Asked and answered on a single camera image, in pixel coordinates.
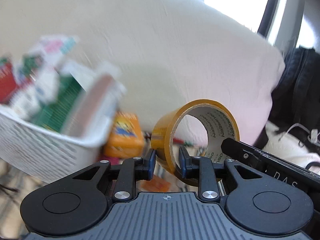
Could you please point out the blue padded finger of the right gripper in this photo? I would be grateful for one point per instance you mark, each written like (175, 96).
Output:
(241, 152)

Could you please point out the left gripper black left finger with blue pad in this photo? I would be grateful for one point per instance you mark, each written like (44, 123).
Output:
(79, 201)

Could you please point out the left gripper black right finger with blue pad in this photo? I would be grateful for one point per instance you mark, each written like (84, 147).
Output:
(233, 197)

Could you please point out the yellow packing tape roll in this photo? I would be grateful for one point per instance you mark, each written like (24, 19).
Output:
(201, 122)

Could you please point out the green carton box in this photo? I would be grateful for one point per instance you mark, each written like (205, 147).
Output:
(54, 115)

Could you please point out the cream quilted cover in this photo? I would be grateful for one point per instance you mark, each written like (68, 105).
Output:
(295, 144)

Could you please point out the magenta carton box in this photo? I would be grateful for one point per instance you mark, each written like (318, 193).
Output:
(112, 160)

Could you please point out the white perforated plastic basket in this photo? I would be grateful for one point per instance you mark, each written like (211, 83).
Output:
(50, 156)

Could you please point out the black backpack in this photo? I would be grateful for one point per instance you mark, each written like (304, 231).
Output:
(295, 100)

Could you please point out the orange pixel character box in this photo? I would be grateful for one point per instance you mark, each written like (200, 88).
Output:
(126, 139)

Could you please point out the small orange sachet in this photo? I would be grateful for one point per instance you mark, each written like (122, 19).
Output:
(156, 184)

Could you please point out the white tissue pack in basket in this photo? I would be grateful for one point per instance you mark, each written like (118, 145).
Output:
(96, 104)

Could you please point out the large cream quilted pillow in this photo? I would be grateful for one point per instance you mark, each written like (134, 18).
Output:
(169, 52)

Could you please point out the red packet in basket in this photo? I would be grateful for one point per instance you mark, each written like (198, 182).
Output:
(8, 84)

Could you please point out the white pink leaflet packet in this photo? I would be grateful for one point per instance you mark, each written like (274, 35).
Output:
(53, 48)

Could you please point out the black power adapter with cable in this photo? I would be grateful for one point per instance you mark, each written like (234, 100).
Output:
(8, 190)

